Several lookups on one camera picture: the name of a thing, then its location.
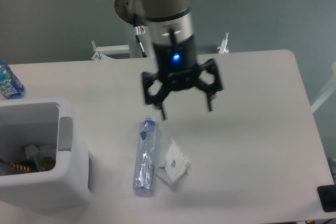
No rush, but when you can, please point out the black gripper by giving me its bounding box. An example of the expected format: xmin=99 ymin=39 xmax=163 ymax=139
xmin=141 ymin=36 xmax=224 ymax=122

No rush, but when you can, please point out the crumpled white paper carton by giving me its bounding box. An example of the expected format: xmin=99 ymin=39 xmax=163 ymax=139
xmin=155 ymin=138 xmax=191 ymax=185

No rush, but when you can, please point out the crushed clear plastic bottle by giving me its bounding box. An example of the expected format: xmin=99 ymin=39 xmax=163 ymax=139
xmin=132 ymin=115 xmax=159 ymax=197

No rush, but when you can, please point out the blue labelled water bottle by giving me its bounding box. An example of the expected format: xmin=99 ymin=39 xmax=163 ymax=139
xmin=1 ymin=61 xmax=25 ymax=100

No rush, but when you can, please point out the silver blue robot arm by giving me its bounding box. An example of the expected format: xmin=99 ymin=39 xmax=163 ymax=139
xmin=126 ymin=0 xmax=224 ymax=112

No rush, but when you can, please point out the trash inside can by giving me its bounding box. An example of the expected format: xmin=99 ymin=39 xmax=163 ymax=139
xmin=1 ymin=144 xmax=57 ymax=175

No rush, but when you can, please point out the black device at table edge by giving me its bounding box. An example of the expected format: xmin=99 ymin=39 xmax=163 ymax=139
xmin=317 ymin=185 xmax=335 ymax=212

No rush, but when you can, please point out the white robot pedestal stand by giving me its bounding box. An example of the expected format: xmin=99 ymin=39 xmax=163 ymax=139
xmin=91 ymin=31 xmax=229 ymax=60

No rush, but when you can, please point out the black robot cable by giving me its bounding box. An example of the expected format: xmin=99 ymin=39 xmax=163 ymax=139
xmin=133 ymin=14 xmax=148 ymax=58

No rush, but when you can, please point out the white frame bar right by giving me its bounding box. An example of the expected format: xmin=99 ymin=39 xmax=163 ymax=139
xmin=310 ymin=62 xmax=335 ymax=113

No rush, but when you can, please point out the white trash can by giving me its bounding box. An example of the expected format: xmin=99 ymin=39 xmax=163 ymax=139
xmin=1 ymin=98 xmax=92 ymax=209

